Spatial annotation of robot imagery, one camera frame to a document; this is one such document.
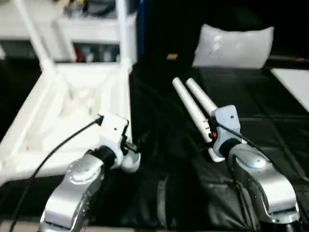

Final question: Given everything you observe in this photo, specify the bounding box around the white plastic table top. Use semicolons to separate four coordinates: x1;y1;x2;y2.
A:
0;60;141;187

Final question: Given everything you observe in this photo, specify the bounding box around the white plastic bag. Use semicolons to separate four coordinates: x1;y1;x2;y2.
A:
192;23;275;69

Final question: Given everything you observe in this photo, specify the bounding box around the white flat board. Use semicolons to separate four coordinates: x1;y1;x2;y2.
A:
270;68;309;113

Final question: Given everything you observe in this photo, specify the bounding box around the black box with yellow label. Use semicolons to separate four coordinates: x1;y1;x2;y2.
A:
137;0;206;66

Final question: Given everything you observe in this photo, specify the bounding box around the white cabinet with glass doors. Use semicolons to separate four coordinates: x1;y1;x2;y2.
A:
0;0;139;64

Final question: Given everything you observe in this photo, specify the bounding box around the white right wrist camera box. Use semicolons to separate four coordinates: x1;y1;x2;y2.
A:
211;105;242;148

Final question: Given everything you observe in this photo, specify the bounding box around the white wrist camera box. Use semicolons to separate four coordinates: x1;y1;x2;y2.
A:
98;114;131;158
211;105;242;148

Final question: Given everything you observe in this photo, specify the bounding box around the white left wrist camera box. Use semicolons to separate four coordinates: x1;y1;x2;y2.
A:
98;114;131;158

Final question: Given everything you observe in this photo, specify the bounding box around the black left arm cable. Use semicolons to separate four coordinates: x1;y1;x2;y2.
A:
9;115;105;232

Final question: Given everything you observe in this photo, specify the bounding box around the black bag with cables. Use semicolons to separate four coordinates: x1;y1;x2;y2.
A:
65;0;117;16

